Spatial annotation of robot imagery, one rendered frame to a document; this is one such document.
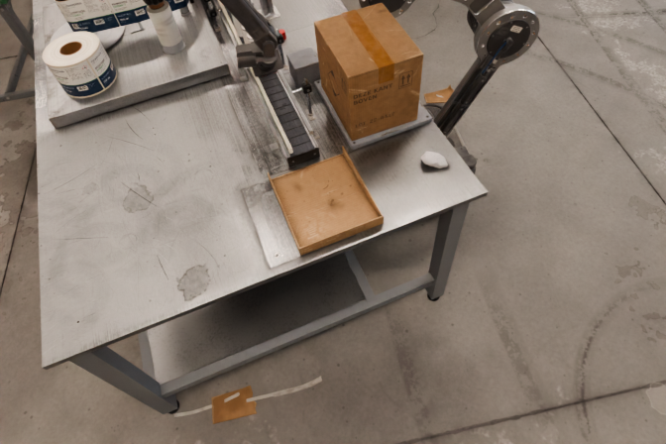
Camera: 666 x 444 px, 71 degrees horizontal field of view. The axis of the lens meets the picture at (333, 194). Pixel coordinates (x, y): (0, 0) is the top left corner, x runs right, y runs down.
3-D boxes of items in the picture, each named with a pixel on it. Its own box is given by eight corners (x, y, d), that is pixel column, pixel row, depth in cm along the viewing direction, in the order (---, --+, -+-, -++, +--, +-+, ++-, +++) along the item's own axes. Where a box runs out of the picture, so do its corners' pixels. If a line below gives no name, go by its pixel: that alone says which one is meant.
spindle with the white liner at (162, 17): (162, 45, 190) (130, -27, 166) (182, 38, 191) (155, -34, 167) (165, 56, 185) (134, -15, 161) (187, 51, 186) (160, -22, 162)
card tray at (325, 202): (269, 180, 151) (267, 172, 148) (344, 154, 155) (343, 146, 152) (300, 256, 134) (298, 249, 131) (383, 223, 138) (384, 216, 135)
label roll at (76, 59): (98, 56, 188) (79, 25, 177) (127, 75, 180) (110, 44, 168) (54, 83, 180) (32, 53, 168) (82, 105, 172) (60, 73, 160)
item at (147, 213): (34, -18, 241) (32, -22, 239) (277, -81, 263) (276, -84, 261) (46, 370, 122) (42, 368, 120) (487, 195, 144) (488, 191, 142)
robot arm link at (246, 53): (275, 43, 140) (271, 24, 145) (235, 45, 138) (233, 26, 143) (275, 72, 150) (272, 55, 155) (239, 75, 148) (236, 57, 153)
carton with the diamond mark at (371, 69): (321, 86, 173) (313, 21, 151) (381, 67, 176) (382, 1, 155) (352, 142, 156) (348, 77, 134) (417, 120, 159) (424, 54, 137)
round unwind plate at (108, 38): (50, 27, 203) (48, 25, 202) (120, 7, 208) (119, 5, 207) (53, 68, 186) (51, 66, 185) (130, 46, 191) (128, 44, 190)
